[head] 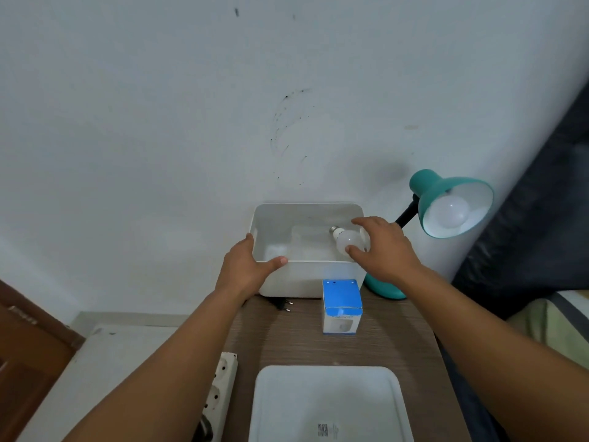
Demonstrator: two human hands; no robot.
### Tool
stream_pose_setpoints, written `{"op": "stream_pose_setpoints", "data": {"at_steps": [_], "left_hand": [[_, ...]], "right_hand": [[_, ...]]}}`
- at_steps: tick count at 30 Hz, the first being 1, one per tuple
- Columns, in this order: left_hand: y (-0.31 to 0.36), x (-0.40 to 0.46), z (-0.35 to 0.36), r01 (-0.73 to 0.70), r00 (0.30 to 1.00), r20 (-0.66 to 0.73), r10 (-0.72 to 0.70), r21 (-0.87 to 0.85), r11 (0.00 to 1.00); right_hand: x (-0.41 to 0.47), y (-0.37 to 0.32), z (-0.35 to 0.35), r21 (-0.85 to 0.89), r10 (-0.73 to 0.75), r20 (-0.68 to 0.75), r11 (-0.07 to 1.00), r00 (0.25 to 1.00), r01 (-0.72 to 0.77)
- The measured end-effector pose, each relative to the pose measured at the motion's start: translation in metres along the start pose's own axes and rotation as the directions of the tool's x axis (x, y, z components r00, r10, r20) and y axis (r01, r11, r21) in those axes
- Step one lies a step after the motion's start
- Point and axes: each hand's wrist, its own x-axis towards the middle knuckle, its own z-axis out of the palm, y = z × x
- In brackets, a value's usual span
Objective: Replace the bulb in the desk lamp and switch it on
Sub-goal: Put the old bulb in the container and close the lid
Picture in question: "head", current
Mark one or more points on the teal desk lamp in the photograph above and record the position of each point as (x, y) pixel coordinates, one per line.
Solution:
(441, 193)

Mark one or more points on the person's right hand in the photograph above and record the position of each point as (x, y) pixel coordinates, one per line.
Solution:
(389, 253)

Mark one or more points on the brown wooden door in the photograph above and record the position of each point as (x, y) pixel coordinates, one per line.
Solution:
(27, 354)

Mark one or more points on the person's right forearm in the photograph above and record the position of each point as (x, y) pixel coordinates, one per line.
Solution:
(497, 354)

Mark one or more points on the white plastic storage box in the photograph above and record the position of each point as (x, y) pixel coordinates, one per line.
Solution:
(303, 278)

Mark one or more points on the white light bulb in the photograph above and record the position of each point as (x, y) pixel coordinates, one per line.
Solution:
(453, 210)
(347, 240)

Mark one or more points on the white storage box lid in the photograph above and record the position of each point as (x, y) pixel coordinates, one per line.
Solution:
(322, 400)

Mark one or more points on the white power strip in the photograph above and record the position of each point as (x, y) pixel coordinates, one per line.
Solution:
(223, 386)

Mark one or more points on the grey upholstered headboard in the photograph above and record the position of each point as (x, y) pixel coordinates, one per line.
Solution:
(538, 225)

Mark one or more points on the blue and white bulb box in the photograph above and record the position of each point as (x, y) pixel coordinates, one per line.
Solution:
(341, 299)

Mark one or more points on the person's left forearm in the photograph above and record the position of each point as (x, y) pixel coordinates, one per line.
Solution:
(161, 382)

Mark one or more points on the striped bedding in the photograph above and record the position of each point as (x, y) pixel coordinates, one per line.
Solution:
(557, 326)

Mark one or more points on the person's left hand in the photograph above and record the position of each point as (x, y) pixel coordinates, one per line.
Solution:
(246, 273)

